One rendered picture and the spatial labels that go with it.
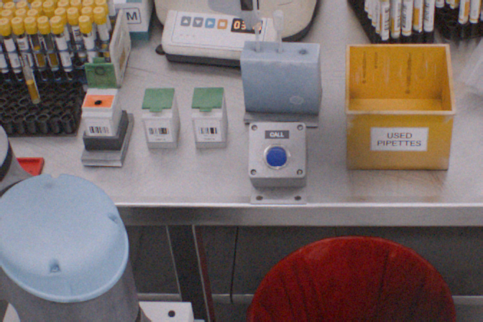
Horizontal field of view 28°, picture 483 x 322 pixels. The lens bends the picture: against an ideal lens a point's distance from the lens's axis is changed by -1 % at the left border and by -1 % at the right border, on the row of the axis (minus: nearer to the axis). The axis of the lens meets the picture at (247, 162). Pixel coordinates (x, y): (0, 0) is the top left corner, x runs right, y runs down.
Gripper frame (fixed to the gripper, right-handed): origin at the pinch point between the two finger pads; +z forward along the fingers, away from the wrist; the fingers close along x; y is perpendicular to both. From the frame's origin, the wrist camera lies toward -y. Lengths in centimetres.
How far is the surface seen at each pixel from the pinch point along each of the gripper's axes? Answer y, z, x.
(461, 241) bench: -32, 76, -30
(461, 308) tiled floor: -34, 103, -33
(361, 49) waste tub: -13.3, 5.7, -1.8
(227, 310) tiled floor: 17, 103, -28
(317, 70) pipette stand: -8.0, 6.5, 1.9
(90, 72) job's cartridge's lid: 21.0, 5.0, 6.0
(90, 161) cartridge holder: 20.8, 14.1, 13.3
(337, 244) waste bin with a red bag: -9, 60, -13
